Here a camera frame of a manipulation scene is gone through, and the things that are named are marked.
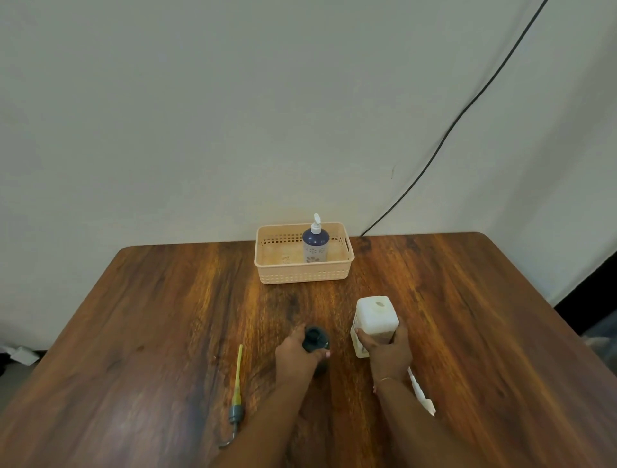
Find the person's right hand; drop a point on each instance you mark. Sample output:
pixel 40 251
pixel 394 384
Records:
pixel 389 357

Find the person's left hand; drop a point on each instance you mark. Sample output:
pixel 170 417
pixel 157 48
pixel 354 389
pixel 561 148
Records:
pixel 292 359

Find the person's right thumb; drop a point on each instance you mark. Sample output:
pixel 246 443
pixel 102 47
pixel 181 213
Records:
pixel 367 338

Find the person's left thumb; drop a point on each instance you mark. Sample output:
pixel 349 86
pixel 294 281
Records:
pixel 319 355

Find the dark grey bottle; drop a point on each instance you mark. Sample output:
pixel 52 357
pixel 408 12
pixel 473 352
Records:
pixel 316 344

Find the white square plastic bottle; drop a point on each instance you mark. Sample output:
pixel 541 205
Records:
pixel 376 318

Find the person's right forearm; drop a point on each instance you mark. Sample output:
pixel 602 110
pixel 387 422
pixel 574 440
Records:
pixel 419 426

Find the person's left forearm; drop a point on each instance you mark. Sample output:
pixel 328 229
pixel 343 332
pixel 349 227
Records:
pixel 260 424

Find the white pump tube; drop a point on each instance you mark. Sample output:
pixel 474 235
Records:
pixel 420 393

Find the peach plastic basket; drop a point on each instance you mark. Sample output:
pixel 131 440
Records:
pixel 303 267

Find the blue pump dispenser bottle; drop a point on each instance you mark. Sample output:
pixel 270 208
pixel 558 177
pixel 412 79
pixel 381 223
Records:
pixel 315 243

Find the white crumpled paper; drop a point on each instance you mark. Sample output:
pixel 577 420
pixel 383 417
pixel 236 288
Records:
pixel 21 356

